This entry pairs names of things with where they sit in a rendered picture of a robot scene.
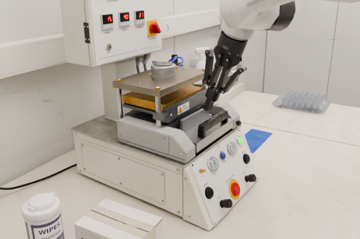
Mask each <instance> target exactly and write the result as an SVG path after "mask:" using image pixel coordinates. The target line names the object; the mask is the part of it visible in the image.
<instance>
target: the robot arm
mask: <svg viewBox="0 0 360 239"><path fill-rule="evenodd" d="M295 1H296V0H220V16H219V21H220V23H221V27H220V28H221V29H222V31H221V34H220V36H219V39H218V42H217V45H216V46H215V47H214V49H207V50H205V55H206V63H205V73H204V83H205V84H206V85H207V86H208V89H207V91H206V94H205V97H207V99H206V102H205V104H204V107H203V109H204V110H206V111H209V110H210V109H212V107H213V104H214V102H216V101H217V100H218V99H219V96H220V94H221V93H222V94H224V93H226V92H228V91H229V90H230V89H231V87H232V85H233V84H234V83H235V81H236V80H237V79H238V77H239V76H240V75H241V73H243V72H245V71H246V70H247V68H246V67H244V66H243V64H242V63H241V61H242V54H243V52H244V49H245V47H246V44H247V42H248V39H251V38H252V36H253V34H254V31H255V30H260V31H282V30H283V29H285V28H287V27H288V26H289V24H290V23H291V22H292V20H293V18H294V15H295V11H296V6H295ZM324 1H334V2H344V3H354V2H360V0H324ZM214 55H215V59H216V62H215V65H214V70H213V61H214ZM236 65H237V68H236V71H235V72H234V74H233V75H232V76H231V78H230V79H229V80H228V82H227V83H226V80H227V78H228V74H229V72H230V70H231V68H233V67H234V66H236ZM222 67H223V68H222ZM212 70H213V72H212ZM221 70H222V73H221V75H220V72H221ZM219 75H220V79H219V81H218V84H217V86H216V82H217V80H218V77H219ZM225 83H226V85H225ZM224 85H225V86H224ZM215 86H216V87H215Z"/></svg>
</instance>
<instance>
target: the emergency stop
mask: <svg viewBox="0 0 360 239"><path fill-rule="evenodd" d="M231 192H232V194H233V195H234V196H238V195H239V193H240V187H239V185H238V183H236V182H235V183H232V185H231Z"/></svg>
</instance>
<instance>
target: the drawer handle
mask: <svg viewBox="0 0 360 239"><path fill-rule="evenodd" d="M220 122H223V123H228V111H227V110H223V111H221V112H219V113H217V114H216V115H214V116H212V117H211V118H209V119H207V120H206V121H204V122H202V123H201V124H199V125H198V137H199V138H202V139H204V138H205V133H206V131H207V130H209V129H210V128H212V127H214V126H215V125H217V124H218V123H220Z"/></svg>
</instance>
